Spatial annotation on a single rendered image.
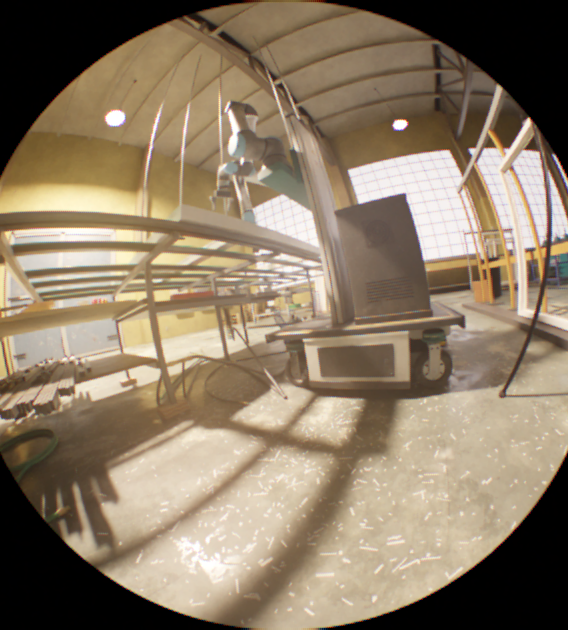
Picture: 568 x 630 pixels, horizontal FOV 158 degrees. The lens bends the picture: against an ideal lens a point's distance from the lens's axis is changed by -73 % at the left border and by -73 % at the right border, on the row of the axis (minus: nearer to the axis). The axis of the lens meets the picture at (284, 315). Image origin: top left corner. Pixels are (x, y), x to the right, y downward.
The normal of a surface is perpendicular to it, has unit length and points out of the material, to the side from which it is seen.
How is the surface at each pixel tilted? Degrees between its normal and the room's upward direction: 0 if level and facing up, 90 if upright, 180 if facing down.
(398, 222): 90
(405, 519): 0
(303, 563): 0
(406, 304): 90
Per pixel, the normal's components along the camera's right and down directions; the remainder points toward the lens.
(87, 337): 0.84, -0.11
